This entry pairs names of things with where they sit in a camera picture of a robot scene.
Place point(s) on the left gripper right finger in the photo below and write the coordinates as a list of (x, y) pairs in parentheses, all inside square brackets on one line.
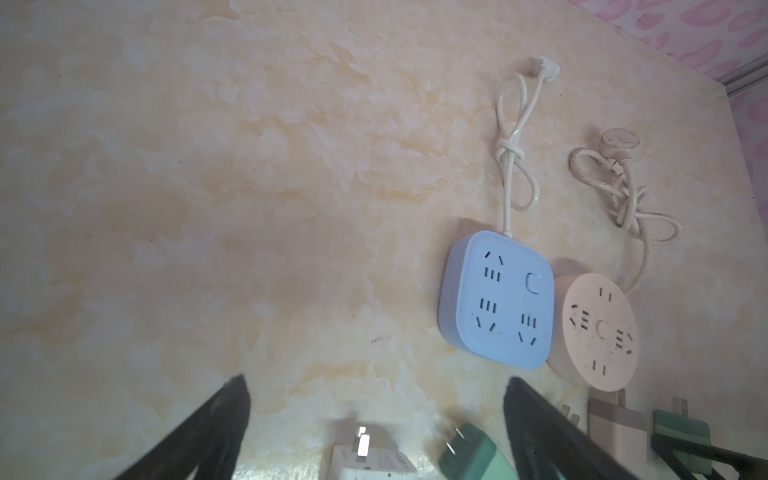
[(545, 445)]

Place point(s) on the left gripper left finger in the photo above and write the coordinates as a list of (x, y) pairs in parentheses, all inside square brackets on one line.
[(206, 445)]

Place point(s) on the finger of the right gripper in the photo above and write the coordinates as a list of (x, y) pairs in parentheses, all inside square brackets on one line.
[(667, 448)]

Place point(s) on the pink charger plug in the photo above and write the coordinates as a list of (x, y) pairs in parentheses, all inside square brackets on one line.
[(621, 432)]

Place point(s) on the light green charger plug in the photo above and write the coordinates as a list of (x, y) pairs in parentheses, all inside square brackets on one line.
[(472, 455)]

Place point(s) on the white charger plug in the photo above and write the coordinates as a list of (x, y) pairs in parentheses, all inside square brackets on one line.
[(361, 461)]

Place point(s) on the pink round power strip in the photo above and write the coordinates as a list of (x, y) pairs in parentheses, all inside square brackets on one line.
[(595, 338)]

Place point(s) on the blue square power strip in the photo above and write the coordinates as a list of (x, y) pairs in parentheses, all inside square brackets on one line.
[(497, 295)]

